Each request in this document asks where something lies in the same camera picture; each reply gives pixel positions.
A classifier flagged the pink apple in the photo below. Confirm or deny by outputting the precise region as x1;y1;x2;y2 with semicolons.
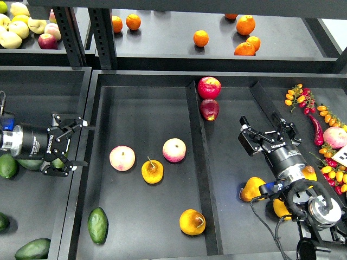
323;127;346;149
162;138;187;163
109;145;136;172

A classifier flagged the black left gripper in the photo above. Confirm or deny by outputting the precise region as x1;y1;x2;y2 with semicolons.
16;113;95;177

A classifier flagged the orange front right shelf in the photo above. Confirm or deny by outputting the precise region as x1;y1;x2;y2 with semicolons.
234;42;256;56

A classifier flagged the orange leftmost shelf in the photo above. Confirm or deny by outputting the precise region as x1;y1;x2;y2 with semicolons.
112;16;123;33

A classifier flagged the dark green avocado under gripper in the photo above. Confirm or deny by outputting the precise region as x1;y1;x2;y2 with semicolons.
17;159;43;171

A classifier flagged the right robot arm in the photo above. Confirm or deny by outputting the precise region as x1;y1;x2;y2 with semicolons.
238;112;346;259

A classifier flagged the green avocado far left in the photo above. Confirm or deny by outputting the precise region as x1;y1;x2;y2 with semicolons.
0;154;18;179

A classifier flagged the large orange right shelf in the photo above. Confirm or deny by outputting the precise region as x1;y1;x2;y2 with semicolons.
236;15;256;36

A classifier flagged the black tray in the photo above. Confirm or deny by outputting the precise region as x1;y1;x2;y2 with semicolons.
59;70;346;259
1;66;91;259

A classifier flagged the green avocado tray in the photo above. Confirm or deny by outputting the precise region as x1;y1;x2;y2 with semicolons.
87;207;108;244
52;158;65;169

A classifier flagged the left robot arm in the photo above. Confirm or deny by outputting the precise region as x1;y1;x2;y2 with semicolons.
1;91;88;177

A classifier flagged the yellow pear low right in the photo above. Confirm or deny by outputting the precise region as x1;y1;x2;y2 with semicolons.
273;199;292;220

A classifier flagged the cherry tomato bunch top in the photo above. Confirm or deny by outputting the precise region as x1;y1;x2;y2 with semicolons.
285;83;316;115

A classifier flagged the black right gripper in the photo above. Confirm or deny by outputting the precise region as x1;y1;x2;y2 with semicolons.
238;111;307;178

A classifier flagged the bright red apple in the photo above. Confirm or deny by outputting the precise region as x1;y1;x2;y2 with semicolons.
197;76;222;99

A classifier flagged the dark red apple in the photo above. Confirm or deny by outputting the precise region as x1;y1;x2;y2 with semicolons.
200;99;220;121

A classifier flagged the red chili pepper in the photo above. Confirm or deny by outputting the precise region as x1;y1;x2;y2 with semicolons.
309;114;324;146

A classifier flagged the green avocado bottom left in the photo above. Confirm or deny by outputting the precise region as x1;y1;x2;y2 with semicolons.
15;238;51;259

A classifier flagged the orange centre shelf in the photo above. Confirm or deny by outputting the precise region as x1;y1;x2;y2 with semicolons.
193;30;209;48

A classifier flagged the red apple on shelf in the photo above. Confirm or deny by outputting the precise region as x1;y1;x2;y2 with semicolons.
38;33;58;50

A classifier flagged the pink apple left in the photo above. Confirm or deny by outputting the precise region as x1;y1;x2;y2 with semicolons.
109;145;136;172

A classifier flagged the pink apple far right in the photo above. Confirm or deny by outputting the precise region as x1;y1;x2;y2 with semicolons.
323;127;346;149

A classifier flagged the black left tray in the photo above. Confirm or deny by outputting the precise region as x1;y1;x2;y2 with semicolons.
1;66;91;259

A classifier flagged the black centre tray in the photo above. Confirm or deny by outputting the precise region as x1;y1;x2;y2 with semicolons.
59;70;346;259

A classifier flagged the yellow pear with stem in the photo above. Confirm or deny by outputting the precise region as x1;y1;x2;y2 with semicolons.
141;157;164;184

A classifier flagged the yellow pear lying right tray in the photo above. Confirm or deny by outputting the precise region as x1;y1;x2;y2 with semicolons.
240;177;266;202

